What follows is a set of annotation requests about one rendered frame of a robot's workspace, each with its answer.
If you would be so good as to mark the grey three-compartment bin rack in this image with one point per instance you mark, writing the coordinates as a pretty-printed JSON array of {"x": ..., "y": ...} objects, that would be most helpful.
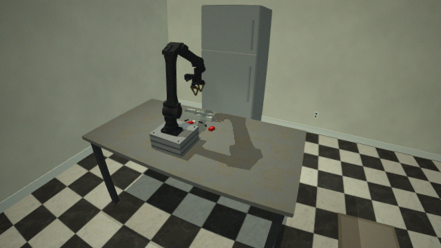
[{"x": 201, "y": 115}]

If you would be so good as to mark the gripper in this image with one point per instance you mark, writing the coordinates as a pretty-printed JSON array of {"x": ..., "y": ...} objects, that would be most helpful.
[{"x": 199, "y": 82}]

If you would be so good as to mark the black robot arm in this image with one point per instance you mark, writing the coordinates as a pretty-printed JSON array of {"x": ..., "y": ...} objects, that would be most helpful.
[{"x": 171, "y": 107}]

